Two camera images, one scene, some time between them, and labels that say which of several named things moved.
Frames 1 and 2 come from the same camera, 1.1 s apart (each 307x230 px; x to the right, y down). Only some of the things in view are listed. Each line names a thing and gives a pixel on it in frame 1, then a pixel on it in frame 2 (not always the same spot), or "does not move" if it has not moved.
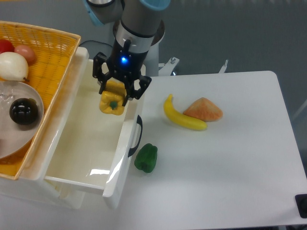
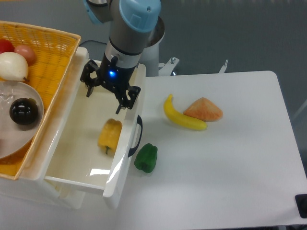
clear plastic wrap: x=8 y=89 does not move
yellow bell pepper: x=112 y=99 to x=109 y=137
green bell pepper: x=146 y=158 does not move
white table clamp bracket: x=223 y=68 does not move
